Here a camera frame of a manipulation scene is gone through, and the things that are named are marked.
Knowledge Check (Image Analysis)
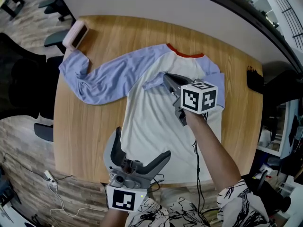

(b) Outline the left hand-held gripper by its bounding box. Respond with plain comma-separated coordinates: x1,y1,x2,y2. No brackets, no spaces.
103,126,172,213

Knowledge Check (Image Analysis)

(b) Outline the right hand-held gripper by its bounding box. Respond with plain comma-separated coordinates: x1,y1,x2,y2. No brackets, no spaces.
163,73,218,128

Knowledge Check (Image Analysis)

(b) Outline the white shirt with blue sleeves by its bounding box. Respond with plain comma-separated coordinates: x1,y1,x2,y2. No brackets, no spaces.
58,43,226,184

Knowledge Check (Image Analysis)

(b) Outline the person's right forearm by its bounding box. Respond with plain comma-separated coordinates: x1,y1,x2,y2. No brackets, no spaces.
186,109,242,193

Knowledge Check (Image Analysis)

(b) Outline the person's left forearm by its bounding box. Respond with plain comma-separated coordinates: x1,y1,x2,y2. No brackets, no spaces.
101,208,130,227

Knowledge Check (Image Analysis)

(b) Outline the white desk partition black rim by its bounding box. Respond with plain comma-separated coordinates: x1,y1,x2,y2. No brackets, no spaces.
53,0,303,73

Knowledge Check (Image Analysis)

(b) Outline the black pouch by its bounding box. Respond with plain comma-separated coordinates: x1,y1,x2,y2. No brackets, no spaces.
246,65,265,95

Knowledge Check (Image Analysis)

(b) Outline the white power strip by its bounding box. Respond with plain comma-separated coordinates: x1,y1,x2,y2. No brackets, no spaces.
43,169,59,187

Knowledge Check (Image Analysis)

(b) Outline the black stair railing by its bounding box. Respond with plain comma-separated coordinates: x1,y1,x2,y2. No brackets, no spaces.
269,0,303,47

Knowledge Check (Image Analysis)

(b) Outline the black mesh office chair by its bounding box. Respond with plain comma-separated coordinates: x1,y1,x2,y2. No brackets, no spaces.
0,31,70,143

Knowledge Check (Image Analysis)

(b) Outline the black office chair with headrest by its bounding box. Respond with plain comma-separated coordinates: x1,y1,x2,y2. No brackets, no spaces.
37,0,72,23

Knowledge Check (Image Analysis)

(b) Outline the black cable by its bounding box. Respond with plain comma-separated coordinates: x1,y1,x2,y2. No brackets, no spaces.
192,138,209,224

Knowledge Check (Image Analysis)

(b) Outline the white cable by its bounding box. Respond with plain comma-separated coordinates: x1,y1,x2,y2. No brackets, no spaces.
48,183,110,219

